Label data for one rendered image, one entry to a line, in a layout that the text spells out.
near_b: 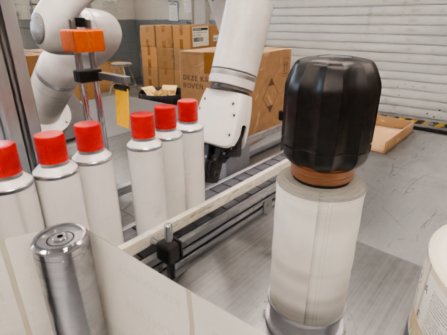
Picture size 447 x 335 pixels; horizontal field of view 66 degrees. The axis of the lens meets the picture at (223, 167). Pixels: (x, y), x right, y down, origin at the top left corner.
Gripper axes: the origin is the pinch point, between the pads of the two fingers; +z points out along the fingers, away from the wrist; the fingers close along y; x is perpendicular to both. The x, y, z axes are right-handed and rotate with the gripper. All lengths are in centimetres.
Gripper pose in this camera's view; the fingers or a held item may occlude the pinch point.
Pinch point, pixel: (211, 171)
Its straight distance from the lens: 65.2
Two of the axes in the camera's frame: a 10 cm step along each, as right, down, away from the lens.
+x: 6.2, 0.4, 7.8
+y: 7.5, 2.6, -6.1
